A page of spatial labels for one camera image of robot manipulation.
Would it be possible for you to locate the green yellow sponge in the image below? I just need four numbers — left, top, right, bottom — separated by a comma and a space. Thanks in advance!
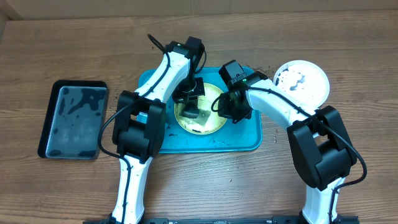
180, 104, 200, 119

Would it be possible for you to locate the green rimmed plate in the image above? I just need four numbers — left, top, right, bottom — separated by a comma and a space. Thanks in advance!
174, 83, 226, 135

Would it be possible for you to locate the white speckled plate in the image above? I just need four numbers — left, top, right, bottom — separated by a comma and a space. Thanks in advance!
273, 60, 330, 108

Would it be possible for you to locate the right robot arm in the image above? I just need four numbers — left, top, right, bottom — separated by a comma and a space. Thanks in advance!
211, 60, 360, 223

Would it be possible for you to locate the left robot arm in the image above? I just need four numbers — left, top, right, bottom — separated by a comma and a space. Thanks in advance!
107, 36, 205, 223

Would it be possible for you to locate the teal plastic tray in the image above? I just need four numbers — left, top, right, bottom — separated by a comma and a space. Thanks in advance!
147, 67, 262, 154

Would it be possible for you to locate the black rectangular water tray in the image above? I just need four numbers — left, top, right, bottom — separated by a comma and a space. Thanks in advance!
37, 80, 109, 160

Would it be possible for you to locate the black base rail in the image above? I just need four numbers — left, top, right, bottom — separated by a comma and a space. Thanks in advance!
136, 215, 360, 224

